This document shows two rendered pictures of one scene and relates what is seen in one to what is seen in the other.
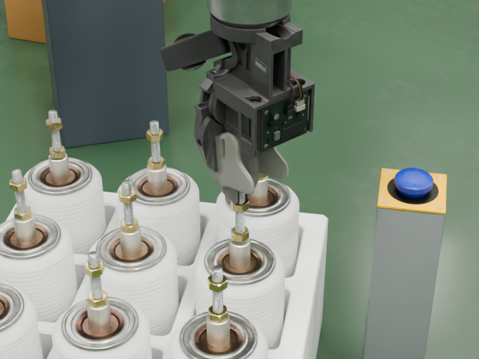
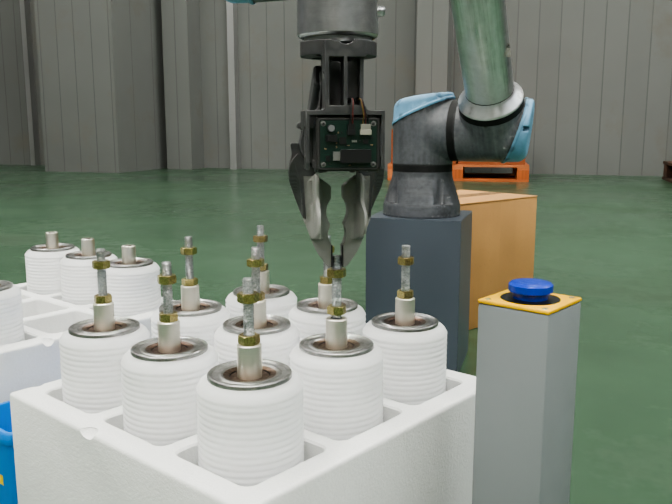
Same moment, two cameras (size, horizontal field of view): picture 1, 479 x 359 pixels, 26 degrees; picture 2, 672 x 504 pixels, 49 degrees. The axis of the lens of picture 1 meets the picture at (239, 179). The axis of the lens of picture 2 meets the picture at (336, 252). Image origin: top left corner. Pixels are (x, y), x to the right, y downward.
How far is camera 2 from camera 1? 0.65 m
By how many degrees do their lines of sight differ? 38
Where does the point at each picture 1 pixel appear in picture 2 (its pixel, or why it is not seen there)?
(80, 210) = not seen: hidden behind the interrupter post
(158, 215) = (309, 320)
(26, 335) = (117, 352)
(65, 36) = (377, 267)
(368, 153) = (638, 425)
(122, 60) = (421, 297)
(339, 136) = (616, 409)
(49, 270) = (188, 330)
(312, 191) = not seen: hidden behind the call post
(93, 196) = (276, 309)
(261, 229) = (388, 341)
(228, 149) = (313, 191)
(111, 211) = not seen: hidden behind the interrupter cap
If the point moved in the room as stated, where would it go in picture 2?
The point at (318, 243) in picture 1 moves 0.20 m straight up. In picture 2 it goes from (464, 393) to (470, 213)
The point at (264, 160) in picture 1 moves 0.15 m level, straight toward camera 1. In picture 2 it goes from (357, 220) to (260, 240)
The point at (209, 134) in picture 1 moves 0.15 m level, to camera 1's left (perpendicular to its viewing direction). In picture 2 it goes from (297, 172) to (180, 167)
